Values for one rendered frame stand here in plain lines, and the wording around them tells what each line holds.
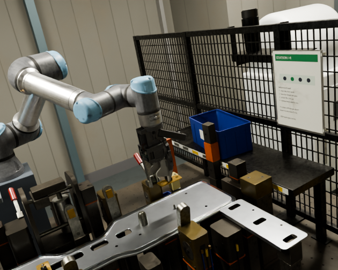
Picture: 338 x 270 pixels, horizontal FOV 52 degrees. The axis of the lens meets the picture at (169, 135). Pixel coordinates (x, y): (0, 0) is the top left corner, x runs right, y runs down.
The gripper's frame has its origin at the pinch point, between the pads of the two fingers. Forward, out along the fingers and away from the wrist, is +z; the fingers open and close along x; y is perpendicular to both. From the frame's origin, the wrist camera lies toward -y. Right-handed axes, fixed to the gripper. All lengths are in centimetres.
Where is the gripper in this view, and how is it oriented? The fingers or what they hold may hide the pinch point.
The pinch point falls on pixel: (168, 175)
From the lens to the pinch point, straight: 121.1
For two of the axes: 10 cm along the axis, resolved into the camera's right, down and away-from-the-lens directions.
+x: 5.0, 2.0, -8.4
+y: -8.4, 3.3, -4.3
